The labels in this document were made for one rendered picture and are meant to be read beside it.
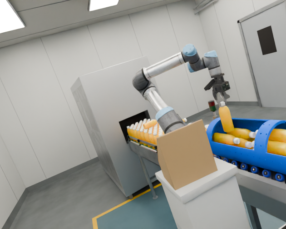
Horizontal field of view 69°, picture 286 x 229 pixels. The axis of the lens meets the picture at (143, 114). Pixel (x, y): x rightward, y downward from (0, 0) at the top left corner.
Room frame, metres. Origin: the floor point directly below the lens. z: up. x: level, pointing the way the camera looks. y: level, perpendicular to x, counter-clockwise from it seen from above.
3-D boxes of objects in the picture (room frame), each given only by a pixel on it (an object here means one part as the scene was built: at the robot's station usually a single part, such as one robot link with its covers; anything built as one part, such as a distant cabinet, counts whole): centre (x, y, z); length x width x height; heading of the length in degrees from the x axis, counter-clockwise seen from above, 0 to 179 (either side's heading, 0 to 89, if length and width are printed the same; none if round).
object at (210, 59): (1.36, -0.54, 1.65); 0.09 x 0.08 x 0.11; 64
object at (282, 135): (1.07, -0.65, 1.16); 0.19 x 0.07 x 0.07; 21
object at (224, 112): (1.38, -0.53, 1.25); 0.07 x 0.07 x 0.19
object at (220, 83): (1.35, -0.54, 1.49); 0.09 x 0.08 x 0.12; 21
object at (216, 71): (1.36, -0.54, 1.57); 0.08 x 0.08 x 0.05
